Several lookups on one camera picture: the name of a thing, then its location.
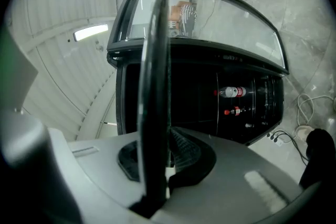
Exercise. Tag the glass fridge door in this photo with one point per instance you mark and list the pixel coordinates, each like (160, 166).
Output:
(231, 26)

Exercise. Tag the clear bottle with red label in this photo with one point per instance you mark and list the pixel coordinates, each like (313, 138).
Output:
(232, 92)

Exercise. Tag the white power strip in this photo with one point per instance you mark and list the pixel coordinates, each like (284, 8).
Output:
(277, 139)

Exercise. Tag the black fridge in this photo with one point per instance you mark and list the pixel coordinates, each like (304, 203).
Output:
(194, 91)

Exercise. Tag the person's black trouser leg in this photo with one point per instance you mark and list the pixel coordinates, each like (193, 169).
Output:
(319, 154)

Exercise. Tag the dark bottle with red cap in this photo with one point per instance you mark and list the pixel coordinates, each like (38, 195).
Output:
(235, 111)

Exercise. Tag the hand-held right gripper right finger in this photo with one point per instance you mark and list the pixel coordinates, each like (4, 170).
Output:
(223, 191)

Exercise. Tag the ceiling light panel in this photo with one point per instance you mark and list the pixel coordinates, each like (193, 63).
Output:
(90, 32)

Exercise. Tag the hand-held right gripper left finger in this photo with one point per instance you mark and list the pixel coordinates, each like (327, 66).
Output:
(105, 165)

